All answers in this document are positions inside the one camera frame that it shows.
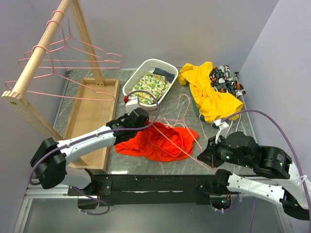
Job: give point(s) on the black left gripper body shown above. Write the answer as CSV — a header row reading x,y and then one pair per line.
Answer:
x,y
127,114

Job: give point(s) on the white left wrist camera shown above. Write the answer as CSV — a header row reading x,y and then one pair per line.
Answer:
x,y
131,103

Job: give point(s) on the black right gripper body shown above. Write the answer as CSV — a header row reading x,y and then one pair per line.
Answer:
x,y
217,152

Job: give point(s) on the yellow garment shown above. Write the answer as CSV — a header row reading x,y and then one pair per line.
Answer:
x,y
209,102

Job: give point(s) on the orange mesh shorts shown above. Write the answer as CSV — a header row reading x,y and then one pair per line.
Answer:
x,y
160,143

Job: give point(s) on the lemon print garment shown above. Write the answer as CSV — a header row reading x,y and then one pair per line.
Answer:
x,y
154,84

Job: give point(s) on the wooden clothes rack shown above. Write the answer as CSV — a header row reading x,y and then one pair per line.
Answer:
x,y
94,98

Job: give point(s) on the white plastic laundry basket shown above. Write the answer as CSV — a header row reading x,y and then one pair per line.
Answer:
x,y
149,66

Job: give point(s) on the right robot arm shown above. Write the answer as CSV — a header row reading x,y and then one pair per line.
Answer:
x,y
265,161

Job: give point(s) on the dark navy garment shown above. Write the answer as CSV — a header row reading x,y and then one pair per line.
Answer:
x,y
169,76

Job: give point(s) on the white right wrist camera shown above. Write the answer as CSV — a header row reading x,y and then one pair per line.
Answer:
x,y
219,125

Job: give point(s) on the black white orange patterned garment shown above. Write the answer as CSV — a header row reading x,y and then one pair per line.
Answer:
x,y
222,81

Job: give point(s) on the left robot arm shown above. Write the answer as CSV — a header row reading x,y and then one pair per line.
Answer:
x,y
51,161

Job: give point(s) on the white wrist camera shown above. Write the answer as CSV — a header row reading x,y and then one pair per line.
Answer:
x,y
219,125
131,103

